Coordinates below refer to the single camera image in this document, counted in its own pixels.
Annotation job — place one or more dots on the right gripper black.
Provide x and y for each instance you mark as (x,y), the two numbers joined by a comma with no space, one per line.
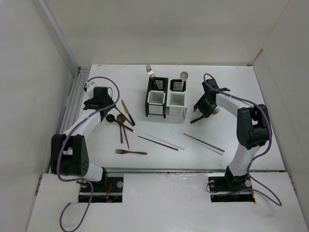
(199,105)

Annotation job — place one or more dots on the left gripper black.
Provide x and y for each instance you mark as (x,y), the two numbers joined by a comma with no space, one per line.
(88,102)

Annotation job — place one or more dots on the gold fork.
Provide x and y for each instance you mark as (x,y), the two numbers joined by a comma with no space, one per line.
(217,110)

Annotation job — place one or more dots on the black spoon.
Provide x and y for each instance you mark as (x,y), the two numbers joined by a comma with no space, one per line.
(111,118)

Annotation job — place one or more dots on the copper fork long handle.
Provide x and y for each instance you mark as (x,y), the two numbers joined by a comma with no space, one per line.
(151,74)

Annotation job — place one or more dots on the silver fork green handle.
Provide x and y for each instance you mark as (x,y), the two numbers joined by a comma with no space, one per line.
(198,119)

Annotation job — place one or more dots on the dark copper spoon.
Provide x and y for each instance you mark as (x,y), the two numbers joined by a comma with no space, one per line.
(121,134)

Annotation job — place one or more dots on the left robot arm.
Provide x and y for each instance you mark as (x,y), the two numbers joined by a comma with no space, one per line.
(69,155)

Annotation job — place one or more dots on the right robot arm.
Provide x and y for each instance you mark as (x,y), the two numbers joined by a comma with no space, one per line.
(253,132)

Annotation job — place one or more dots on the white utensil container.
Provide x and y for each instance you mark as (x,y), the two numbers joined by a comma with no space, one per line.
(176,107)

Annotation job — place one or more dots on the black chopstick right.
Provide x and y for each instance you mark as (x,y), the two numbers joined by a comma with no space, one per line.
(217,148)

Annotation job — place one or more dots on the black chopstick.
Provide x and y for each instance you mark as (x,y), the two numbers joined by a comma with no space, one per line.
(173,148)
(217,148)

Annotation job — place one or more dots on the black utensil container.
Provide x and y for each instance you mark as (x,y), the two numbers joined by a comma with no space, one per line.
(156,97)

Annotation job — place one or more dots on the dark brown fork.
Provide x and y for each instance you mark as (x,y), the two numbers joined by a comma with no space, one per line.
(121,151)

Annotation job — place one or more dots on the black chopstick left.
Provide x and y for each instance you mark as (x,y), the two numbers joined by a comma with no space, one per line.
(173,148)

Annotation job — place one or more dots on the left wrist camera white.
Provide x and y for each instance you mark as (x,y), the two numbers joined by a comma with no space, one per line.
(89,89)

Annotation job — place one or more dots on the aluminium rail left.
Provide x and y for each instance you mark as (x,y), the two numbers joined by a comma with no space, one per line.
(73,99)

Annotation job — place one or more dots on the aluminium rail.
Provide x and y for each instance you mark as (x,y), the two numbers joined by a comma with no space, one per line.
(162,175)
(73,99)

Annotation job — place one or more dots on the gold knife green handle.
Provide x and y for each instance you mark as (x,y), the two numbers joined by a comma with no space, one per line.
(128,113)

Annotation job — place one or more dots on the aluminium rail front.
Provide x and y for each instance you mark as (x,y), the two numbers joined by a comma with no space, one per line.
(162,175)

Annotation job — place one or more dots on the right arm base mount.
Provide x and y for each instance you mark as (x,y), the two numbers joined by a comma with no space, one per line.
(228,189)

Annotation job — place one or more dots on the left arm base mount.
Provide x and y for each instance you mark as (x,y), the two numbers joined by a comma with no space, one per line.
(107,190)

